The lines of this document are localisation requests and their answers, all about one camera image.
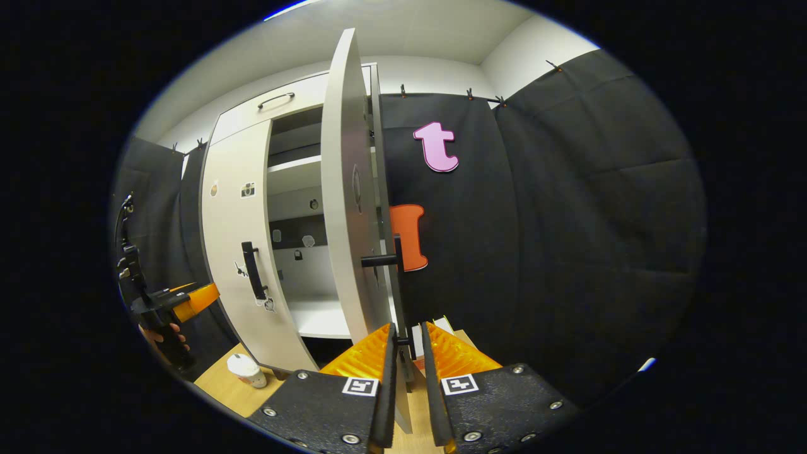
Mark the white cabinet bottom board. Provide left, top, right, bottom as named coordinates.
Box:
left=287, top=296, right=352, bottom=340

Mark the black door handle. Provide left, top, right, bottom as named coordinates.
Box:
left=241, top=242, right=269, bottom=302
left=361, top=233, right=417, bottom=379

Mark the beige cabinet drawer front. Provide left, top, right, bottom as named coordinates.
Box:
left=211, top=63, right=378, bottom=146

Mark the beige cherry-sticker cabinet door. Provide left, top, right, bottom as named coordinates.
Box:
left=320, top=28, right=414, bottom=436

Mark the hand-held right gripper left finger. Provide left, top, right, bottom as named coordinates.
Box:
left=246, top=322, right=399, bottom=453

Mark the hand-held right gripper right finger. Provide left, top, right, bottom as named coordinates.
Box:
left=419, top=322, right=581, bottom=453

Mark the white cabinet shelf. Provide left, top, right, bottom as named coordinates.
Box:
left=267, top=154, right=323, bottom=176

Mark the black backdrop cloth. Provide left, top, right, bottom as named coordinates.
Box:
left=113, top=49, right=707, bottom=404

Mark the beige camera-sticker cabinet door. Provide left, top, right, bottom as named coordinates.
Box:
left=200, top=120, right=319, bottom=373

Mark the white lidded paper cup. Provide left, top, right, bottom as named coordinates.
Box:
left=227, top=353, right=268, bottom=389

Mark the beige double-door shoe cabinet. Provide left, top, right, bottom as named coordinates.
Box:
left=199, top=62, right=404, bottom=373

